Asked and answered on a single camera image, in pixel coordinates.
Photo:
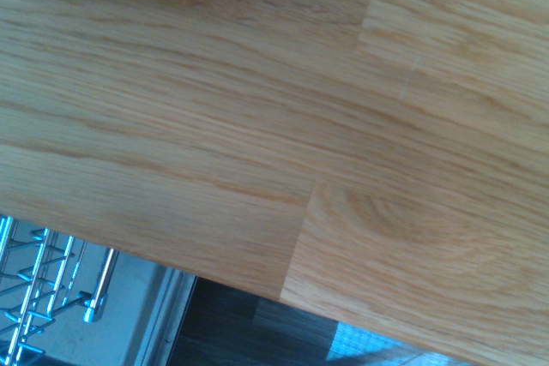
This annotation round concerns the stainless steel dishwasher door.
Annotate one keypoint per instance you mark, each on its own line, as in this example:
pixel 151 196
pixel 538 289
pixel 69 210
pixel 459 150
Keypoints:
pixel 139 297

